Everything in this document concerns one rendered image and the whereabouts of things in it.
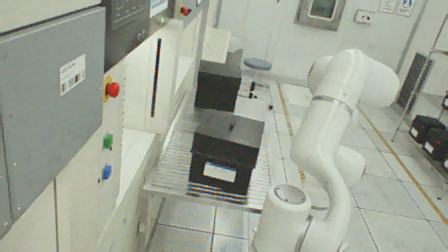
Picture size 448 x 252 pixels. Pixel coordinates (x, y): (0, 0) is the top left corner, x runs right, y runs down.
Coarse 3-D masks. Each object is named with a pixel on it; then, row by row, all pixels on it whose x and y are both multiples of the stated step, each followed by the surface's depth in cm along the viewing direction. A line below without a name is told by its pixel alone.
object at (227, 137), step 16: (208, 112) 169; (224, 112) 173; (208, 128) 154; (224, 128) 157; (240, 128) 159; (256, 128) 163; (192, 144) 152; (208, 144) 150; (224, 144) 148; (240, 144) 147; (256, 144) 148; (224, 160) 151; (240, 160) 150; (256, 160) 149
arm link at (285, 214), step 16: (272, 192) 65; (288, 192) 65; (304, 192) 67; (272, 208) 64; (288, 208) 62; (304, 208) 63; (272, 224) 64; (288, 224) 63; (304, 224) 64; (256, 240) 69; (272, 240) 65; (288, 240) 64
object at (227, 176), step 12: (192, 156) 154; (204, 156) 153; (192, 168) 157; (204, 168) 155; (216, 168) 154; (228, 168) 153; (240, 168) 152; (192, 180) 159; (204, 180) 158; (216, 180) 157; (228, 180) 155; (240, 180) 154; (240, 192) 157
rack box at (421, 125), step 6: (414, 120) 410; (420, 120) 400; (426, 120) 397; (432, 120) 399; (438, 120) 404; (414, 126) 411; (420, 126) 395; (426, 126) 389; (432, 126) 389; (438, 126) 389; (444, 126) 389; (414, 132) 408; (420, 132) 395; (426, 132) 391; (414, 138) 406; (420, 138) 396
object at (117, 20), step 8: (112, 0) 79; (120, 0) 84; (128, 0) 90; (136, 0) 97; (144, 0) 105; (120, 8) 85; (128, 8) 91; (136, 8) 99; (144, 8) 107; (112, 16) 80; (120, 16) 86; (128, 16) 93; (136, 16) 100; (112, 24) 81; (120, 24) 87; (104, 88) 86; (104, 96) 87; (104, 136) 92; (120, 152) 110; (120, 168) 113; (128, 216) 140; (128, 224) 143
